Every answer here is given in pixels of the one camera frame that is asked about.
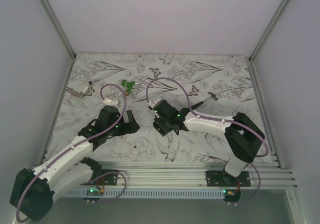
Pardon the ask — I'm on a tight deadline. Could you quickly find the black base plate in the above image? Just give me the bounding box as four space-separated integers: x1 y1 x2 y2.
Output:
80 169 119 186
205 170 251 187

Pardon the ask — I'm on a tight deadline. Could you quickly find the right small circuit board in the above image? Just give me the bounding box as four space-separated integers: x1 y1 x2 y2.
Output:
223 189 241 197

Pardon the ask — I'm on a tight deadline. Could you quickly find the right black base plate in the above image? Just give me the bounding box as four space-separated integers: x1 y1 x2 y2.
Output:
205 170 251 187

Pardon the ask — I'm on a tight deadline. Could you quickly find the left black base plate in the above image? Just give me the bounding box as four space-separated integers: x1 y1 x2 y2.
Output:
80 169 119 186

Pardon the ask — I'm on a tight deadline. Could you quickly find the hammer with black handle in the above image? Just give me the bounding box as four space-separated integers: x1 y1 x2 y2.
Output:
191 92 218 110

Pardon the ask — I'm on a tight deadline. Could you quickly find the green connector part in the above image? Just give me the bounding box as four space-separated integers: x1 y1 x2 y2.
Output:
121 80 140 95

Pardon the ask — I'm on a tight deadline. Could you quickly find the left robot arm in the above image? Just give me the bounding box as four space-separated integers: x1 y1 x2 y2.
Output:
9 105 140 223

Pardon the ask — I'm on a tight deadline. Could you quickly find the black fuse box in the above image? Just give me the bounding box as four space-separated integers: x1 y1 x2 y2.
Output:
153 119 173 136

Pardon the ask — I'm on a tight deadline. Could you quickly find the small circuit board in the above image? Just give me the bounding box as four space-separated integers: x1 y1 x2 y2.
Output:
86 187 104 196
223 189 241 197

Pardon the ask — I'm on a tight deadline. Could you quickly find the aluminium frame post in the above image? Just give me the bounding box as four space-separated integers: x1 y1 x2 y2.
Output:
248 0 300 62
39 0 77 60

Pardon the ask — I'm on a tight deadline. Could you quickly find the left aluminium frame post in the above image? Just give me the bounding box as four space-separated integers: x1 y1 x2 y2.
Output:
39 0 77 60

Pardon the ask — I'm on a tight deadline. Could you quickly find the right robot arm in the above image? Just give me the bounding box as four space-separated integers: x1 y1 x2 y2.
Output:
148 99 265 186

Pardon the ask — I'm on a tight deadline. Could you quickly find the floral patterned table mat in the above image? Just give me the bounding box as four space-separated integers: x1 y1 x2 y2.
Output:
45 54 263 162

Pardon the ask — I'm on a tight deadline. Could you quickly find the metal bracket with blue knob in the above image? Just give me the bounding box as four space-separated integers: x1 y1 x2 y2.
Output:
66 80 95 98

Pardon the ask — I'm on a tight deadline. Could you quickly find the left small circuit board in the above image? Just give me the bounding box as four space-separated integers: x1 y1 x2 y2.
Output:
86 187 104 196

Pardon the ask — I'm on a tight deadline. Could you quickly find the right aluminium frame post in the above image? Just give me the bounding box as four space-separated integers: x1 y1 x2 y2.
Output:
248 0 300 62

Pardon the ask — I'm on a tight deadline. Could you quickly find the grey slotted cable duct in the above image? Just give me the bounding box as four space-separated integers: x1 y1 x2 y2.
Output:
62 187 225 199

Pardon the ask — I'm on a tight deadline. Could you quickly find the aluminium rail beam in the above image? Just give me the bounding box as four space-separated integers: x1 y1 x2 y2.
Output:
103 162 297 189

